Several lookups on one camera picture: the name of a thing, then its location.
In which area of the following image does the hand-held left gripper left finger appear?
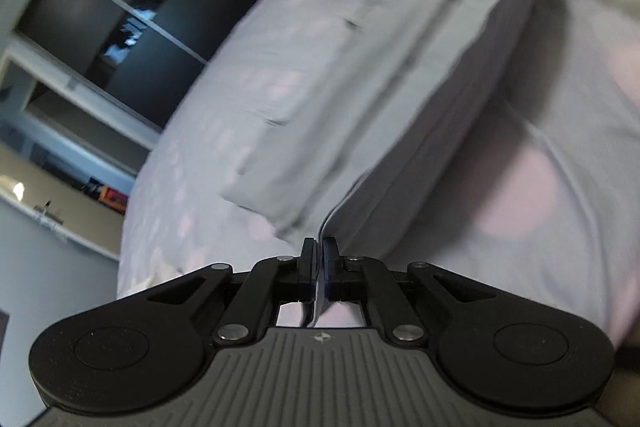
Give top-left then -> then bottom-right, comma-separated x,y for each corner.
147,237 -> 318,344

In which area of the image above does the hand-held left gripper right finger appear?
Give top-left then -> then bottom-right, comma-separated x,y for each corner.
322,237 -> 496,344

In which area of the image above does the light grey cotton garment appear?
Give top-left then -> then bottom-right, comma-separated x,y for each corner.
220,0 -> 553,258

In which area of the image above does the orange crate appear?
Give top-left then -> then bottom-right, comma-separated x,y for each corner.
97,186 -> 129,208

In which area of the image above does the beige room door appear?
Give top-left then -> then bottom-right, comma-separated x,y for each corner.
0,143 -> 134,261

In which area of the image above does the metal door handle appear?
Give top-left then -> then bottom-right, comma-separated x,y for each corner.
31,198 -> 69,234

